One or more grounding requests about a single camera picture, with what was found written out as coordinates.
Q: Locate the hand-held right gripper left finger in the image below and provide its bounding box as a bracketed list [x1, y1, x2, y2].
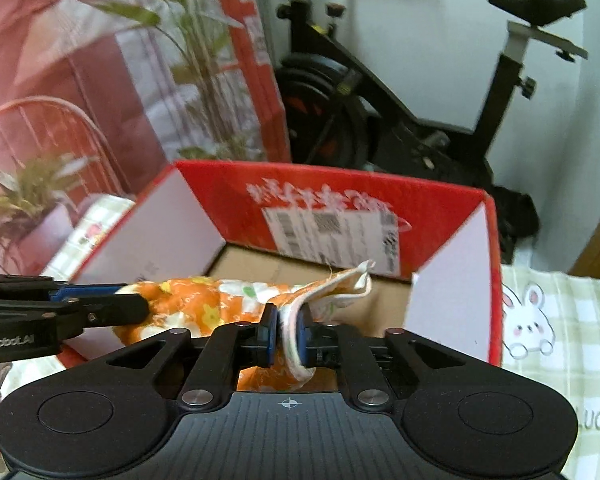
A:
[95, 305, 279, 413]

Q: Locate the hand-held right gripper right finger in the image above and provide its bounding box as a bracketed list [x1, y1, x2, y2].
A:
[296, 305, 483, 413]

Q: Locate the dark cloth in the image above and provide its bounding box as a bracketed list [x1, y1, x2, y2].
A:
[494, 187, 541, 264]

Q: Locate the red strawberry print cardboard box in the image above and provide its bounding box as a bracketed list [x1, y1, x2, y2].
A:
[60, 160, 504, 368]

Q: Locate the green checked bunny tablecloth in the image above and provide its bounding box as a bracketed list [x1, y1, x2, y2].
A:
[40, 194, 600, 480]

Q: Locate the black exercise bike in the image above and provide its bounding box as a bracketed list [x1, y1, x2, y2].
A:
[275, 0, 589, 261]

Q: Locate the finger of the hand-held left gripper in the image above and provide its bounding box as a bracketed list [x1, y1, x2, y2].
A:
[0, 293, 152, 341]
[0, 273, 130, 307]

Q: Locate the orange floral cloth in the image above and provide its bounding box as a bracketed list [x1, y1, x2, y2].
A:
[112, 259, 374, 394]

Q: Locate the red wall poster with plants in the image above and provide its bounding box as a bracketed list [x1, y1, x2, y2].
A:
[0, 0, 294, 281]

